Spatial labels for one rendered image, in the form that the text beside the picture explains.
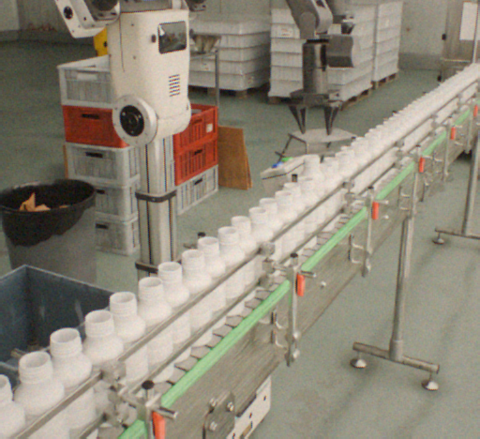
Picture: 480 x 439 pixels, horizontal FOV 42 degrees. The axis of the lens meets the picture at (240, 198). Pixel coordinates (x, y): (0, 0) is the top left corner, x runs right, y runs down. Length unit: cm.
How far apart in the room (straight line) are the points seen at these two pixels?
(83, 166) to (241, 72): 491
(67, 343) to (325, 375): 203
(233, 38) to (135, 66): 661
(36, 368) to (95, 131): 296
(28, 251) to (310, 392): 136
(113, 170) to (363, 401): 191
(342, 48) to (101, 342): 81
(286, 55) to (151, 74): 620
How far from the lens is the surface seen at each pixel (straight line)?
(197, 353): 110
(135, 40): 186
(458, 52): 581
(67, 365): 87
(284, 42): 801
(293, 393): 268
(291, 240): 136
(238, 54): 844
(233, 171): 489
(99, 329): 89
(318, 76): 142
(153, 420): 88
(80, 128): 377
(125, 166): 365
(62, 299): 154
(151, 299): 97
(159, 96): 189
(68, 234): 291
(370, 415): 262
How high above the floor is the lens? 161
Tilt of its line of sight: 20 degrees down
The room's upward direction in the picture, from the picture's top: straight up
